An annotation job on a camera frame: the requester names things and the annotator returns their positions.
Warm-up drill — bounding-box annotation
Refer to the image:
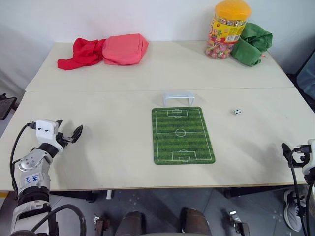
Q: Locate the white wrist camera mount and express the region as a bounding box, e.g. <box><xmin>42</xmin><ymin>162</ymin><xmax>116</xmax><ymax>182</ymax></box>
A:
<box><xmin>302</xmin><ymin>138</ymin><xmax>315</xmax><ymax>176</ymax></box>
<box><xmin>35</xmin><ymin>119</ymin><xmax>63</xmax><ymax>155</ymax></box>

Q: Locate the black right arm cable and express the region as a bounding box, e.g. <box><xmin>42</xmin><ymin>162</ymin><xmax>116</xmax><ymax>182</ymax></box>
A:
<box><xmin>288</xmin><ymin>144</ymin><xmax>315</xmax><ymax>236</ymax></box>

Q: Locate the dark office chair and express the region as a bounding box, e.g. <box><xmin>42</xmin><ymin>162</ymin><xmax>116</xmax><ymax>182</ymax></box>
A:
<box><xmin>287</xmin><ymin>36</ymin><xmax>315</xmax><ymax>112</ymax></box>

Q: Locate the green soccer field mat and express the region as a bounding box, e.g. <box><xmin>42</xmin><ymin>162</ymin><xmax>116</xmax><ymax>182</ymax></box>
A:
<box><xmin>151</xmin><ymin>106</ymin><xmax>216</xmax><ymax>166</ymax></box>

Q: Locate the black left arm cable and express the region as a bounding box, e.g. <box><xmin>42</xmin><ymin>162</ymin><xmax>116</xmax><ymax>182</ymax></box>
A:
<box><xmin>9</xmin><ymin>121</ymin><xmax>37</xmax><ymax>197</ymax></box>

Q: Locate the dark rounded shape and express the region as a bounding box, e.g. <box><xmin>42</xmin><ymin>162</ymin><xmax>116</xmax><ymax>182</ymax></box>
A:
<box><xmin>180</xmin><ymin>207</ymin><xmax>213</xmax><ymax>236</ymax></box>
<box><xmin>115</xmin><ymin>210</ymin><xmax>146</xmax><ymax>236</ymax></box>

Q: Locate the thick black cable loop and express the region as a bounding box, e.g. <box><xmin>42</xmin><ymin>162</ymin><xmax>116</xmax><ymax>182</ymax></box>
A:
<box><xmin>31</xmin><ymin>204</ymin><xmax>87</xmax><ymax>236</ymax></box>

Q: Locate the green cloth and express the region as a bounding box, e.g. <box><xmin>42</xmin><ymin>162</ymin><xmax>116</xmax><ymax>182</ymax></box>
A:
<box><xmin>230</xmin><ymin>22</ymin><xmax>274</xmax><ymax>67</ymax></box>

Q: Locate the white sneaker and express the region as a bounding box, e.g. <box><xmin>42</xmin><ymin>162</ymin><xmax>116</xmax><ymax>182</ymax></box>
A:
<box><xmin>283</xmin><ymin>188</ymin><xmax>309</xmax><ymax>233</ymax></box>

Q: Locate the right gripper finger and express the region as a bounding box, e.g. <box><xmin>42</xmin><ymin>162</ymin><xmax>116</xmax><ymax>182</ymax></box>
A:
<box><xmin>281</xmin><ymin>142</ymin><xmax>295</xmax><ymax>168</ymax></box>

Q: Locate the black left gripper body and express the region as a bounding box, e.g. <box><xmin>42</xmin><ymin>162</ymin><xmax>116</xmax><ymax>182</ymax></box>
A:
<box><xmin>56</xmin><ymin>132</ymin><xmax>75</xmax><ymax>149</ymax></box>

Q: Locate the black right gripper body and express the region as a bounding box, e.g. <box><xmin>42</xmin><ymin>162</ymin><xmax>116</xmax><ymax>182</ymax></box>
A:
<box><xmin>293</xmin><ymin>150</ymin><xmax>309</xmax><ymax>168</ymax></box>

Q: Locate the candy jar with orange lid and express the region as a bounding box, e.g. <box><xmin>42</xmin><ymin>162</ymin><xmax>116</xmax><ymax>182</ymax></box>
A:
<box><xmin>204</xmin><ymin>0</ymin><xmax>253</xmax><ymax>60</ymax></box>

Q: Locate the red cloth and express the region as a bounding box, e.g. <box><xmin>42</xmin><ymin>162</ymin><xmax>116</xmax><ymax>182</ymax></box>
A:
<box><xmin>57</xmin><ymin>37</ymin><xmax>107</xmax><ymax>72</ymax></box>

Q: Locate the black stand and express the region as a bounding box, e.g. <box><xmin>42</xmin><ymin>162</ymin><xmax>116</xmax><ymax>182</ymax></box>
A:
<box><xmin>0</xmin><ymin>92</ymin><xmax>18</xmax><ymax>121</ymax></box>

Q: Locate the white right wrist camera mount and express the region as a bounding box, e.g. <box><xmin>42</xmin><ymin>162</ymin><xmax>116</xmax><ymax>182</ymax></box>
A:
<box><xmin>302</xmin><ymin>138</ymin><xmax>315</xmax><ymax>176</ymax></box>

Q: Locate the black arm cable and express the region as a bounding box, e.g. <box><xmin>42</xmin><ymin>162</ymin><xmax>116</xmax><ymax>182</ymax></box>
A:
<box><xmin>288</xmin><ymin>144</ymin><xmax>315</xmax><ymax>236</ymax></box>
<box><xmin>9</xmin><ymin>121</ymin><xmax>37</xmax><ymax>197</ymax></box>

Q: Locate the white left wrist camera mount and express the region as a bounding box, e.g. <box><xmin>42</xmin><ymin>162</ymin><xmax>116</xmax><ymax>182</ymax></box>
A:
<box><xmin>35</xmin><ymin>119</ymin><xmax>63</xmax><ymax>155</ymax></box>

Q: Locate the pink cloth bundle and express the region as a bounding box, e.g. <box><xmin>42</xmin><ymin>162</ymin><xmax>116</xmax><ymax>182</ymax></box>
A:
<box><xmin>101</xmin><ymin>33</ymin><xmax>150</xmax><ymax>66</ymax></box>

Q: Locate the black table base bar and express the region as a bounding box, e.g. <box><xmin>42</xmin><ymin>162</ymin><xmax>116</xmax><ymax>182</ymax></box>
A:
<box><xmin>50</xmin><ymin>190</ymin><xmax>97</xmax><ymax>204</ymax></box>
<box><xmin>222</xmin><ymin>185</ymin><xmax>292</xmax><ymax>199</ymax></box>

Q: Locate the small grey goal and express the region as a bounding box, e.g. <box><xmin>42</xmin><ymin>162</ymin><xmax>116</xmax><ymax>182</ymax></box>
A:
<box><xmin>161</xmin><ymin>91</ymin><xmax>196</xmax><ymax>107</ymax></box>

